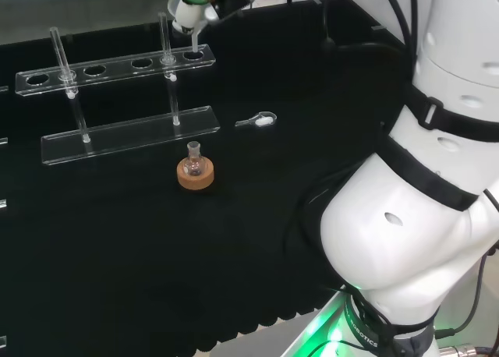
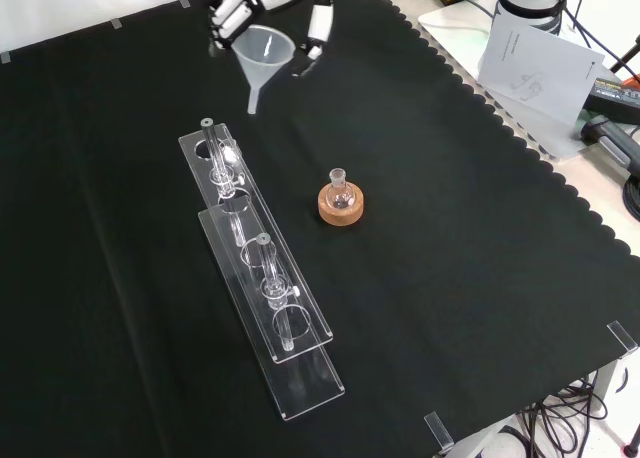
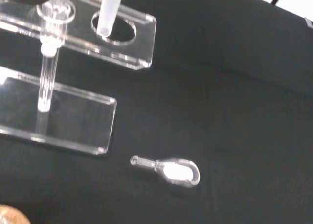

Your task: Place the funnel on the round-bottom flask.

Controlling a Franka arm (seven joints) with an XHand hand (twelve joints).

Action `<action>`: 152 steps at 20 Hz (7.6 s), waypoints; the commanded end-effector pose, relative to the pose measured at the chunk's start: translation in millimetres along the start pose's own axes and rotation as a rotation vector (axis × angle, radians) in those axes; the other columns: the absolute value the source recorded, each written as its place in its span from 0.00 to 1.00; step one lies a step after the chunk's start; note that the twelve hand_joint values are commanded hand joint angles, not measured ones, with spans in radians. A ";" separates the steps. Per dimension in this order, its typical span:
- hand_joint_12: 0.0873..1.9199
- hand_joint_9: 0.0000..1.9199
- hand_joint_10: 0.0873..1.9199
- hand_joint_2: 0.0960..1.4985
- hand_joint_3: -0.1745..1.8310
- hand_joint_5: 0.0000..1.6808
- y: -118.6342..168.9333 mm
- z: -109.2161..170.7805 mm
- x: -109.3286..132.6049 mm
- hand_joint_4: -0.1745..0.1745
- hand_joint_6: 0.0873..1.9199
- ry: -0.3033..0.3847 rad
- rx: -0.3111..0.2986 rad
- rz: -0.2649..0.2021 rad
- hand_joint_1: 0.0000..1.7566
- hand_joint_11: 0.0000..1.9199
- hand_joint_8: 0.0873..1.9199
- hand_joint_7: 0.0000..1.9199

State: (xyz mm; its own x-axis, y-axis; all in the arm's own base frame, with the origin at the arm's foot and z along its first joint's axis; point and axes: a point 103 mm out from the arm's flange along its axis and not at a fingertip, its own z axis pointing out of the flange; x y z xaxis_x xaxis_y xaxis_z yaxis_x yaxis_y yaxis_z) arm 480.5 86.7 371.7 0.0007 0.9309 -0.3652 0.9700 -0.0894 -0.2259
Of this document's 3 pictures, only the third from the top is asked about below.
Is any clear acrylic funnel stand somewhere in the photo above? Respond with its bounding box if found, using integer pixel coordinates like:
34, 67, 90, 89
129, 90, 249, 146
0, 0, 157, 157

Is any clear glass weighing funnel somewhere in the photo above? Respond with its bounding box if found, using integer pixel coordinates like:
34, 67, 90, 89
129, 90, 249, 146
130, 155, 201, 188

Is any black bench cloth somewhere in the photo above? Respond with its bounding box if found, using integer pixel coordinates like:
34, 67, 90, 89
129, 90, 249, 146
0, 0, 313, 224

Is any round cork ring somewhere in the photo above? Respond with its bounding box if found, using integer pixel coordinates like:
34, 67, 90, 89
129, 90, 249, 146
0, 204, 32, 224

